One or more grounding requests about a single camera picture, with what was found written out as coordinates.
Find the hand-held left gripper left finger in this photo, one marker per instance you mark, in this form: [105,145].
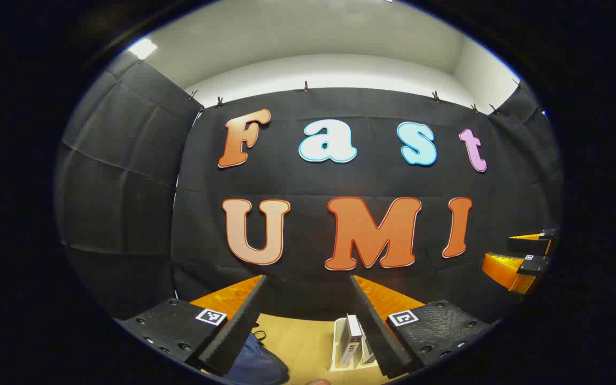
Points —
[236,337]

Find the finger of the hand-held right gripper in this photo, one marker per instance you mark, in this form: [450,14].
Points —
[547,233]
[500,267]

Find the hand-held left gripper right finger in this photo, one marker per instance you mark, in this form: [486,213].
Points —
[380,342]

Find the book with white-bordered cover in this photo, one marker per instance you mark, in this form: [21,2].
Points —
[352,337]

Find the blue schoolbag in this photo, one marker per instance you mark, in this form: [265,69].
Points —
[254,363]

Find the white plastic bookshelf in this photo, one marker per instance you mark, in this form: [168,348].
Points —
[336,347]

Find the black backdrop cloth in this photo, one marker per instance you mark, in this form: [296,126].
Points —
[115,187]
[308,182]

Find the row of cloth clips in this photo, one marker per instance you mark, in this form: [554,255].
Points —
[305,86]

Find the ceiling light panel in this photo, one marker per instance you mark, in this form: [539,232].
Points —
[142,48]

